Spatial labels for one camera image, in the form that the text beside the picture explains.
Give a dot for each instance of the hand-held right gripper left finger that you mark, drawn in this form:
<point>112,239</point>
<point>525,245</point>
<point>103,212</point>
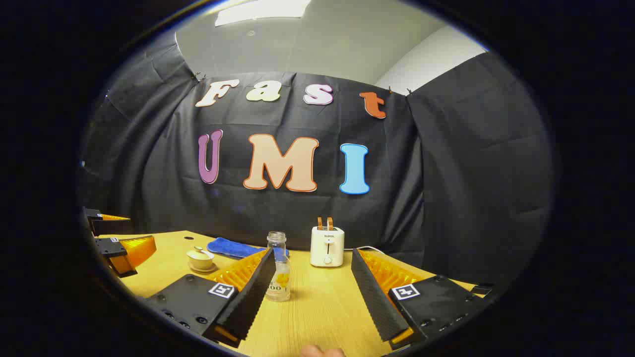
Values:
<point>253,292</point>

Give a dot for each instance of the white ceramic teacup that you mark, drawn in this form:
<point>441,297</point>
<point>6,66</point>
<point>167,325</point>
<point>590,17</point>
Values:
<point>201,263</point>

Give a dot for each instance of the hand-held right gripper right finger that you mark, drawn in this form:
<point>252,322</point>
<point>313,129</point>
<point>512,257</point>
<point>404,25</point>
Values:
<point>374,292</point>

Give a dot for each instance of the clear glass water bottle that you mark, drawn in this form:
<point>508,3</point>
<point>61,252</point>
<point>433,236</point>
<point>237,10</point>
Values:
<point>277,243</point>

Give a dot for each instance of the beige ceramic saucer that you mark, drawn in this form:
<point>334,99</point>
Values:
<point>212,268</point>

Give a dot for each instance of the white toaster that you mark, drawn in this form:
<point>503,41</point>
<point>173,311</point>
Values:
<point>327,248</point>

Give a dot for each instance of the blue towel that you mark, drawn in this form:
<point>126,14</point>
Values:
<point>228,246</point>

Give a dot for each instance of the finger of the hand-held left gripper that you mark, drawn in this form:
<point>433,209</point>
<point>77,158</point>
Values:
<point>129,250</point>
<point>94,215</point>

